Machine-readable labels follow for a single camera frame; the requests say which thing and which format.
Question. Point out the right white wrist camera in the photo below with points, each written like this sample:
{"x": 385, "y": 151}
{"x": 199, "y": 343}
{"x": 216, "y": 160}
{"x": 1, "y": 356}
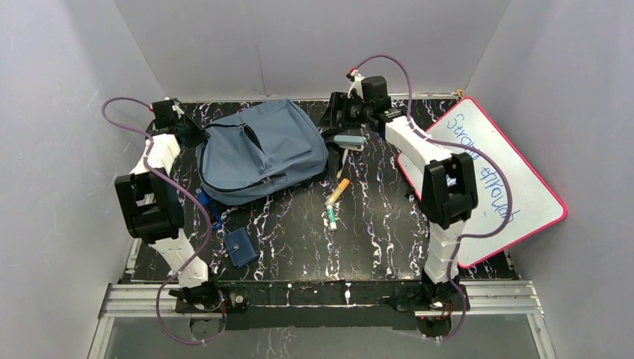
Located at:
{"x": 356, "y": 89}

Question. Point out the navy snap wallet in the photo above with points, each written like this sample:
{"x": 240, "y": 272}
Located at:
{"x": 240, "y": 248}

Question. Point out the yellow orange highlighter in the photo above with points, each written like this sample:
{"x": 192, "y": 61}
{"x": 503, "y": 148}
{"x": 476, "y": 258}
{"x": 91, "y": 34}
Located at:
{"x": 343, "y": 184}

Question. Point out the green white glue stick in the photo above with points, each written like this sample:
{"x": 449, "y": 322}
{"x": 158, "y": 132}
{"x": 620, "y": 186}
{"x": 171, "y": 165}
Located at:
{"x": 331, "y": 217}

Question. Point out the white pen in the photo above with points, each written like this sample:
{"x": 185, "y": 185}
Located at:
{"x": 341, "y": 167}

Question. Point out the pink framed whiteboard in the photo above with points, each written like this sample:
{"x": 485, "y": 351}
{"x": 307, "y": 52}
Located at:
{"x": 509, "y": 188}

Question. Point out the teal eraser case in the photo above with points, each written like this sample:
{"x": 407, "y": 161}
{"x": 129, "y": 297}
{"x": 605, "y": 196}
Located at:
{"x": 350, "y": 142}

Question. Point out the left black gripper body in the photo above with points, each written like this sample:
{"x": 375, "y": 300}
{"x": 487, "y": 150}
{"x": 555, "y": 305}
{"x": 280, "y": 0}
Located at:
{"x": 188, "y": 132}

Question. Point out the black front rail frame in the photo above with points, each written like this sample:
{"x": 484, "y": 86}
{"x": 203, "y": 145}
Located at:
{"x": 324, "y": 304}

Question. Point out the blue student backpack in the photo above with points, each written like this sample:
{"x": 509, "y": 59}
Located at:
{"x": 262, "y": 150}

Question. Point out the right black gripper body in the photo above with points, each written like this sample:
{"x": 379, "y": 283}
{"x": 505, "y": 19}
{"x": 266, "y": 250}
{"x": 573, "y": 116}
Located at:
{"x": 353, "y": 111}

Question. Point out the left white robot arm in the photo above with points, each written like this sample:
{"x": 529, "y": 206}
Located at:
{"x": 151, "y": 208}

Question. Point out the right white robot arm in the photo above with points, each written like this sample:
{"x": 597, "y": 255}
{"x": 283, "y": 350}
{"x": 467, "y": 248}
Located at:
{"x": 448, "y": 187}

